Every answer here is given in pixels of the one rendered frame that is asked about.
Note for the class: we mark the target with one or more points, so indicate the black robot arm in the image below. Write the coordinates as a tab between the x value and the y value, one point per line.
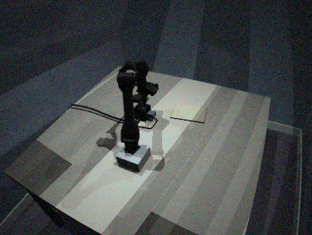
130	132

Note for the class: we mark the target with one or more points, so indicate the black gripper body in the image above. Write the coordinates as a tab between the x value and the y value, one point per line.
137	98

